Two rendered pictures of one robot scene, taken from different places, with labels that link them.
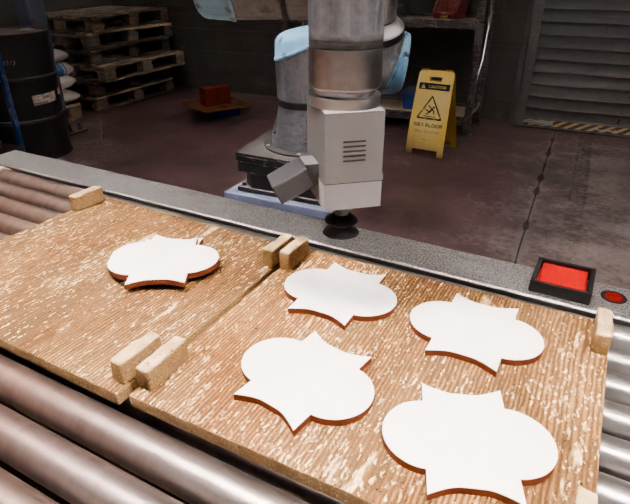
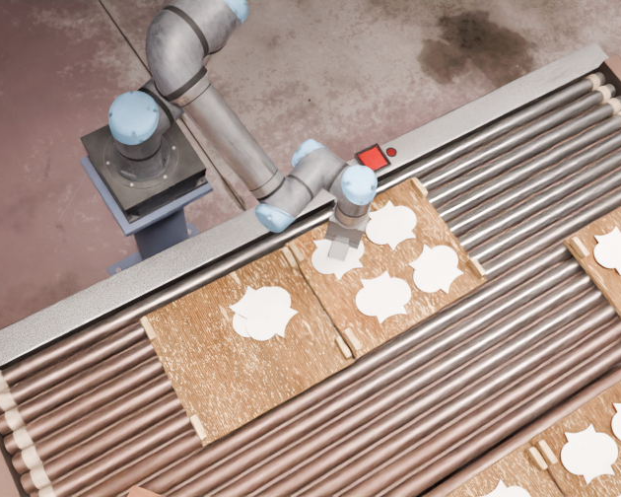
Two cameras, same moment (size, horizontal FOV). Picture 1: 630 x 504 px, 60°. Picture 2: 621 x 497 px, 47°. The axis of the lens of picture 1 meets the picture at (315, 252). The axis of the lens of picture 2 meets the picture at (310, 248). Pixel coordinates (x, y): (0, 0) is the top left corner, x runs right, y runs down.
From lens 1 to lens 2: 155 cm
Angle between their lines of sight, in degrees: 57
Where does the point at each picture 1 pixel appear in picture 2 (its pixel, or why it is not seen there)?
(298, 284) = (323, 266)
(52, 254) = (214, 364)
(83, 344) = (314, 366)
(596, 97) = not seen: outside the picture
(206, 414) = (381, 336)
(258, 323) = (338, 296)
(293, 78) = (149, 146)
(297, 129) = (156, 165)
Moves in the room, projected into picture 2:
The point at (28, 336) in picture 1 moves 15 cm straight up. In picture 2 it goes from (295, 386) to (300, 371)
